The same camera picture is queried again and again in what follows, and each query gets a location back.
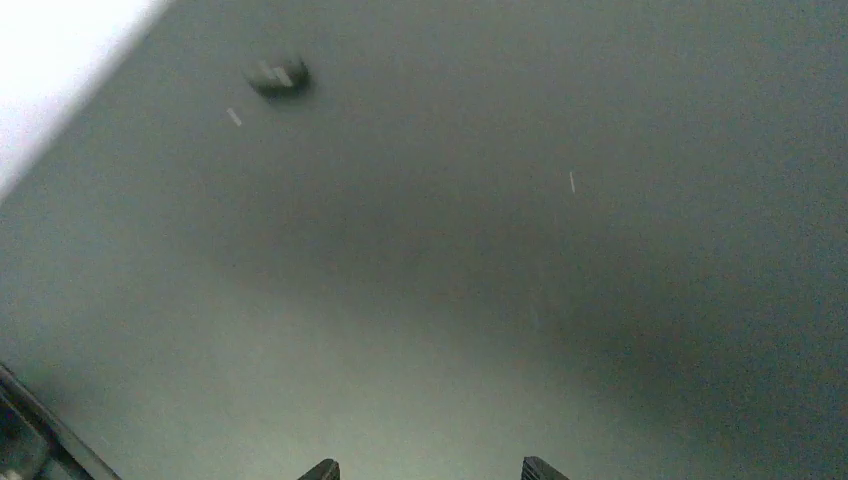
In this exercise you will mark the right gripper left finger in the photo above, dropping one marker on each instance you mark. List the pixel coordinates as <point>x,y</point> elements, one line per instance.
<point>326,469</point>

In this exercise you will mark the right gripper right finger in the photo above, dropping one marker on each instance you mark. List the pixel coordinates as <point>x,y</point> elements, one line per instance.
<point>535,468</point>

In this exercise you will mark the black charging case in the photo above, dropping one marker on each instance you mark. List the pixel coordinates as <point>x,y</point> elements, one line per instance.
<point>286,79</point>

